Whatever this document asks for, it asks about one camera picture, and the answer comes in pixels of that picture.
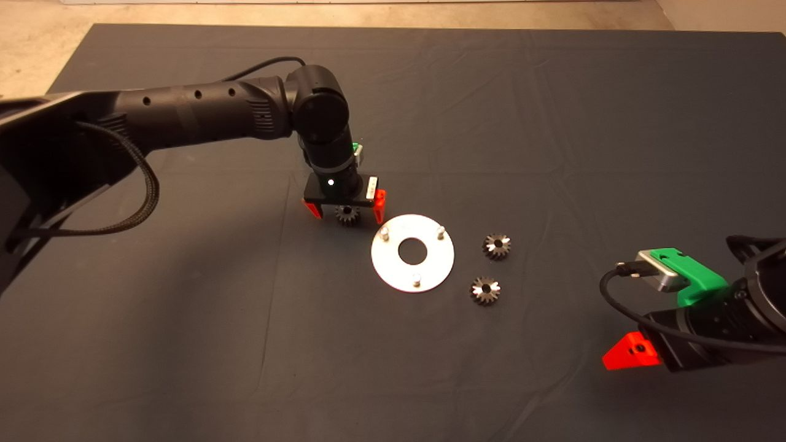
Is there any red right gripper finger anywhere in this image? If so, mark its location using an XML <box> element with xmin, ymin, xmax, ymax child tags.
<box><xmin>602</xmin><ymin>331</ymin><xmax>662</xmax><ymax>371</ymax></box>

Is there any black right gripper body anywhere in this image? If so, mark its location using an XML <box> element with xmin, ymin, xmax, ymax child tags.
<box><xmin>640</xmin><ymin>284</ymin><xmax>768</xmax><ymax>372</ymax></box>

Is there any dark grey table cloth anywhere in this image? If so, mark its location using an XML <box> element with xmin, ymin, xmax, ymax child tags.
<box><xmin>0</xmin><ymin>23</ymin><xmax>786</xmax><ymax>442</ymax></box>

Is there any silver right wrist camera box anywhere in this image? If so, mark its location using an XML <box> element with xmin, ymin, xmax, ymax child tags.
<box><xmin>636</xmin><ymin>250</ymin><xmax>690</xmax><ymax>293</ymax></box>

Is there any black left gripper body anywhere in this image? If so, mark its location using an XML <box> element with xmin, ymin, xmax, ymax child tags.
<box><xmin>303</xmin><ymin>144</ymin><xmax>379</xmax><ymax>208</ymax></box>

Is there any green right camera mount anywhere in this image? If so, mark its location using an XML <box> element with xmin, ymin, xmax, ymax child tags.
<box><xmin>651</xmin><ymin>247</ymin><xmax>730</xmax><ymax>308</ymax></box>

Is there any round metal carrier plate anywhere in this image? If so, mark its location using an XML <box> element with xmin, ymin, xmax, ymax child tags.
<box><xmin>371</xmin><ymin>214</ymin><xmax>456</xmax><ymax>293</ymax></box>

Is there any black left camera cable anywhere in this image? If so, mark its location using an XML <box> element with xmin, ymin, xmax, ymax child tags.
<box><xmin>221</xmin><ymin>56</ymin><xmax>308</xmax><ymax>83</ymax></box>

